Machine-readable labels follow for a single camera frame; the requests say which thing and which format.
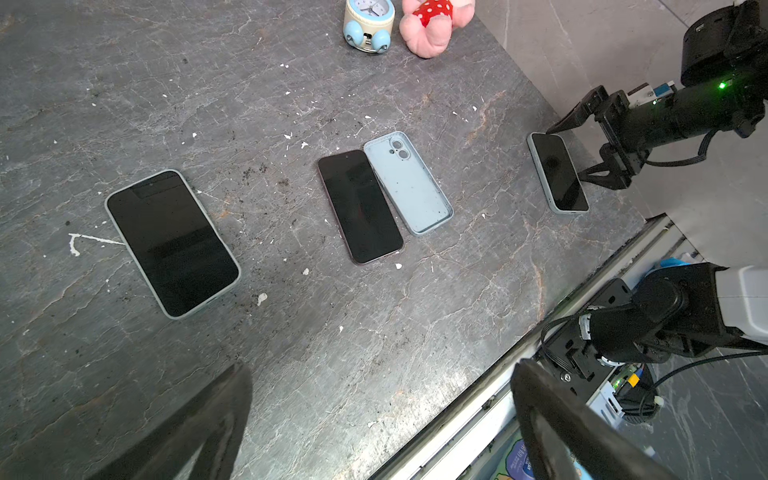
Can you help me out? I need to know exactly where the pink plush pig toy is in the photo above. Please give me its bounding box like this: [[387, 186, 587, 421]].
[[399, 0, 476, 59]]

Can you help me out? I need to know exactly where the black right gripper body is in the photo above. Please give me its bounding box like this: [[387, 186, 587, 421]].
[[596, 89, 675, 174]]

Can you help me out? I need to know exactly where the cased phone on left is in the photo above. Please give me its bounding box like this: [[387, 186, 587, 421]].
[[104, 169, 242, 320]]

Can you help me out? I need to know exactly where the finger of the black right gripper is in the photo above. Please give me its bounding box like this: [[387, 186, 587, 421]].
[[546, 86, 609, 134], [578, 143, 633, 190]]

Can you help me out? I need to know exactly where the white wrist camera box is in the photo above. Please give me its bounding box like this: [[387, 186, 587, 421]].
[[626, 81, 677, 109]]

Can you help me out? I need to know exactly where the cased phone on right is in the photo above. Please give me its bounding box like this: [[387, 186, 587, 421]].
[[527, 132, 589, 215]]

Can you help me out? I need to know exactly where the blue cream alarm clock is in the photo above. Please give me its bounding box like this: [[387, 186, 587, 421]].
[[343, 0, 396, 54]]

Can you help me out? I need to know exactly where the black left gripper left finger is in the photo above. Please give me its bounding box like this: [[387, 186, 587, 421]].
[[92, 362, 253, 479]]

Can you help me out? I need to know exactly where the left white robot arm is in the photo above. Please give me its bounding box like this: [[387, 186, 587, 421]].
[[98, 261, 767, 479]]

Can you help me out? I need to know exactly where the cased phone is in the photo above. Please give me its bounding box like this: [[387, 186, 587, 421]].
[[104, 169, 242, 320], [527, 132, 589, 215]]

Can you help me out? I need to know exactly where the blue tissue pack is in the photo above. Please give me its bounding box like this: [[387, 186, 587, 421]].
[[491, 437, 595, 480]]

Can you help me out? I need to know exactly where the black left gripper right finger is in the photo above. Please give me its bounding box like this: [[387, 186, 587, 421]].
[[510, 359, 675, 479]]

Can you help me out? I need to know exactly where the light blue phone case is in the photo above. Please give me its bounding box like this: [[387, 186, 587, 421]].
[[363, 131, 454, 236]]

